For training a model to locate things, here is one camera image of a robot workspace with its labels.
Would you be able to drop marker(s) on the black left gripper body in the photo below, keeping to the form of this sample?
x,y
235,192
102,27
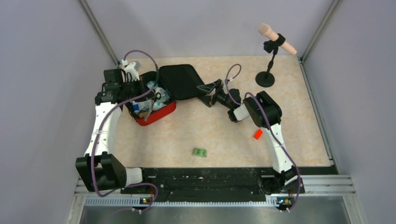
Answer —
x,y
133,89

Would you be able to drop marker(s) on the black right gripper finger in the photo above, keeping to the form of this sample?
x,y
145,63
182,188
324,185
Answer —
x,y
209,88
208,100

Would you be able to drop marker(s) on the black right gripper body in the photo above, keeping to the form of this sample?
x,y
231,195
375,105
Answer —
x,y
222,97

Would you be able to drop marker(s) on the blue gauze packet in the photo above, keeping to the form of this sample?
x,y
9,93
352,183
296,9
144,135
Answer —
x,y
142,106

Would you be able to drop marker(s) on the small teal pad packet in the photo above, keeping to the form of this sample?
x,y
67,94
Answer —
x,y
152,84

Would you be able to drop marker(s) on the red black medicine kit case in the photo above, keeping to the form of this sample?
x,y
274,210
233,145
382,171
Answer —
x,y
180,81

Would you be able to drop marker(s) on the black handled scissors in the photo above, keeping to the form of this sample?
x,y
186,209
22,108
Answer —
x,y
153,105

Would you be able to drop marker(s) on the clear bag wipe sachets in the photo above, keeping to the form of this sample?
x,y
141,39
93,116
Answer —
x,y
161,94

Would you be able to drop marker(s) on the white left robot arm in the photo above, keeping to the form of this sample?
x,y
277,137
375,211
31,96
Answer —
x,y
99,168

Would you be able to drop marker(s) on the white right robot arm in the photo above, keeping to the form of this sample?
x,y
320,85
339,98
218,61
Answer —
x,y
266,115

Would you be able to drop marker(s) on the black microphone stand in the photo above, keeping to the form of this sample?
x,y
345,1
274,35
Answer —
x,y
266,78

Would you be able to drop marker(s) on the orange small box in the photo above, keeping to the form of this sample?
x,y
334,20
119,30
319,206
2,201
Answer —
x,y
258,134

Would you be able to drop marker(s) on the green wind oil box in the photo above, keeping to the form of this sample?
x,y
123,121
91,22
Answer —
x,y
199,152

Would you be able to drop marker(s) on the beige microphone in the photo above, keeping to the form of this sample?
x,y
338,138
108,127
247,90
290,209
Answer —
x,y
266,31

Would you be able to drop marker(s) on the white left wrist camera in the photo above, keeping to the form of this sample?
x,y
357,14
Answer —
x,y
131,68

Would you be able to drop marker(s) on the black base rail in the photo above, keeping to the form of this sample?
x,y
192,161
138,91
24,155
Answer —
x,y
211,185

